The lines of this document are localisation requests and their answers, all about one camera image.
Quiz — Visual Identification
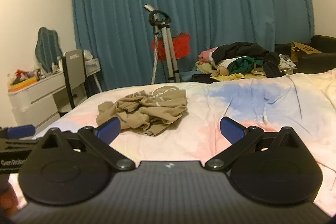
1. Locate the red basket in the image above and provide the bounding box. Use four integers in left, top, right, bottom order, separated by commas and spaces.
151, 33, 191, 59

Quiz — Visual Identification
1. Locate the pastel tie-dye bed duvet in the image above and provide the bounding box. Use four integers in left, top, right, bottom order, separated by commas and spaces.
8, 69, 336, 216

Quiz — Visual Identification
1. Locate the colourful desk clutter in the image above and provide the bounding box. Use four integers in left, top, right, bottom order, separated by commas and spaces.
7, 68, 42, 90

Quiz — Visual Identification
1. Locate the grey chair with black frame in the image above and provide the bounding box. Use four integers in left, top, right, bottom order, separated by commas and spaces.
58, 49, 91, 117

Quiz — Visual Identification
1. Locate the pile of mixed clothes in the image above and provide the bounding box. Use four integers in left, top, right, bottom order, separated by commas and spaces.
194, 42, 298, 81

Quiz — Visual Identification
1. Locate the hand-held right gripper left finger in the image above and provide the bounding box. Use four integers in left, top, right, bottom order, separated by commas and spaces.
39, 117, 136, 171

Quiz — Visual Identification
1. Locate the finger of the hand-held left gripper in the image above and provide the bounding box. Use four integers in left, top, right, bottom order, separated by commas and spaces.
0, 125, 42, 152

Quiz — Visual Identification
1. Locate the garment steamer stand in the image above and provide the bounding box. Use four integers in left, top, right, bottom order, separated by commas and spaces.
144, 4, 181, 84

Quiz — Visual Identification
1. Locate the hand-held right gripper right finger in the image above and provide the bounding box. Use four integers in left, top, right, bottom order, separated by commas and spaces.
205, 116, 300, 171

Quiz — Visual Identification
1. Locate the black sofa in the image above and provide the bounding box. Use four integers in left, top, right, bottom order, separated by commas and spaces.
274, 35, 336, 74

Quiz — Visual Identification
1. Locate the person's left hand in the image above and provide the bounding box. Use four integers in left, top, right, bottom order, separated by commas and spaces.
0, 177, 18, 216

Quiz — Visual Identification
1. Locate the white drawer desk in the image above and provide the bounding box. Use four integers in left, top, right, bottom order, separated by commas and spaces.
7, 70, 69, 135

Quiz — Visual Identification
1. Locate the white side table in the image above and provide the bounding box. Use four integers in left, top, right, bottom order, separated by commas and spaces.
83, 49, 103, 93

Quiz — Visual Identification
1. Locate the tan t-shirt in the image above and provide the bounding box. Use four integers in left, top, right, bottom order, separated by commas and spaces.
96, 85, 188, 137

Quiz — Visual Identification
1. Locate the wavy teal framed mirror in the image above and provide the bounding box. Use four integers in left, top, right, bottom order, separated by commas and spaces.
35, 27, 63, 73

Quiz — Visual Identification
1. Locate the brown paper bag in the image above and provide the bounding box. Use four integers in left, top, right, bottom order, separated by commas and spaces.
290, 42, 323, 63

